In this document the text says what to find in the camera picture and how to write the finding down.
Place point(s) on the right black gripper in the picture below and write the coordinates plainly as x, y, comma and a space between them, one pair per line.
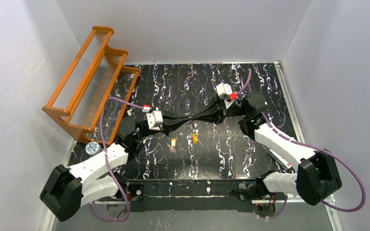
219, 112

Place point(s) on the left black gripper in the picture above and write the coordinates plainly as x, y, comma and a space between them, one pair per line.
165, 122

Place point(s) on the yellow tagged key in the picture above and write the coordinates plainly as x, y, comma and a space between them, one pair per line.
172, 145
194, 138

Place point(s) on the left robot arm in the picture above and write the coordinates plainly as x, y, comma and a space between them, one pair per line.
68, 188

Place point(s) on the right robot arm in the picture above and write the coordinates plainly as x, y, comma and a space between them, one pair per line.
316, 175

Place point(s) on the orange wooden rack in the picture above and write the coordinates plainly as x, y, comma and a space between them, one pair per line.
97, 71

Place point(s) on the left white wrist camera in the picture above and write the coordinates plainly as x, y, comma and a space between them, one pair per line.
154, 117

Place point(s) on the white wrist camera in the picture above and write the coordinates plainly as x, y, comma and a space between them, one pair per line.
224, 92
154, 117

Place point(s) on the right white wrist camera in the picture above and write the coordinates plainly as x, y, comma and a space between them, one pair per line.
224, 92

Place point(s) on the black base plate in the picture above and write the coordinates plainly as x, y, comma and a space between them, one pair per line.
186, 195

